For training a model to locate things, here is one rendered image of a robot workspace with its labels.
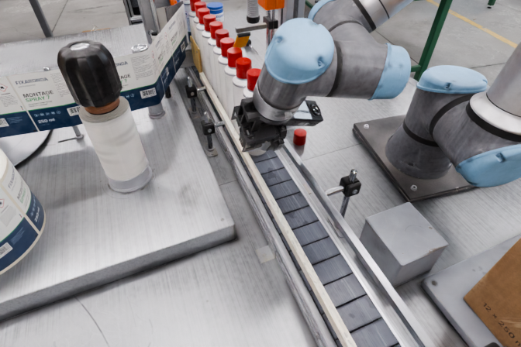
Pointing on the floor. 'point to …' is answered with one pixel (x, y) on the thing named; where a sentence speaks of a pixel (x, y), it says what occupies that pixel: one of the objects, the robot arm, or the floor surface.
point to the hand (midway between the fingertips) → (263, 142)
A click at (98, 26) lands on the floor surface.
